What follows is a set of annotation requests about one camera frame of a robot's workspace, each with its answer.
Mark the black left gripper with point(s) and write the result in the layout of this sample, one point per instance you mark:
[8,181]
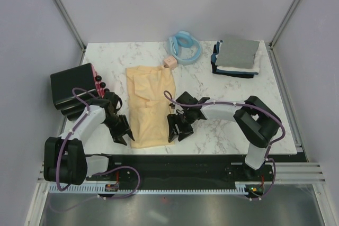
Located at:
[124,129]

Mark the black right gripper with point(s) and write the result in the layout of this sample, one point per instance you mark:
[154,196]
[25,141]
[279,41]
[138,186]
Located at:
[185,132]

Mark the yellow t shirt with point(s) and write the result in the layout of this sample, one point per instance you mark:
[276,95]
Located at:
[148,107]

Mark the black pink drawer organizer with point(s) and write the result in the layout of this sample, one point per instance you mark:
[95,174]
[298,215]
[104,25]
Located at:
[82,81]

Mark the small pink cube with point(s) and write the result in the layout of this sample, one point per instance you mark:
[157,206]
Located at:
[170,62]

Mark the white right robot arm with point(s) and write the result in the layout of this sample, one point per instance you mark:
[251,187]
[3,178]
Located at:
[256,120]

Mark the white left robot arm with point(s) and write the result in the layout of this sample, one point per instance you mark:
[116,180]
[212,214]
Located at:
[65,161]

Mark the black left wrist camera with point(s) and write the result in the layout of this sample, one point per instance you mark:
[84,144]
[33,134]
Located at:
[114,99]

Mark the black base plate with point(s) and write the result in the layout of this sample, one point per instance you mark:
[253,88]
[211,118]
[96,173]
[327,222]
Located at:
[182,171]

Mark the white slotted cable duct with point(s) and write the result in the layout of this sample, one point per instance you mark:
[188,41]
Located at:
[101,188]

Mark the aluminium frame rail front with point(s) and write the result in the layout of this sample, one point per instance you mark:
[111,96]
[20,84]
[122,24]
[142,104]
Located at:
[282,171]

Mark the aluminium frame post left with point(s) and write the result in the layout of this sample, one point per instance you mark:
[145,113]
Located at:
[70,24]

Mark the aluminium frame post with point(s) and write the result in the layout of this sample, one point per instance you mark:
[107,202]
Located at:
[70,24]
[286,19]

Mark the aluminium frame post right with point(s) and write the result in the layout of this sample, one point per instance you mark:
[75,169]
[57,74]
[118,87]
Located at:
[286,19]

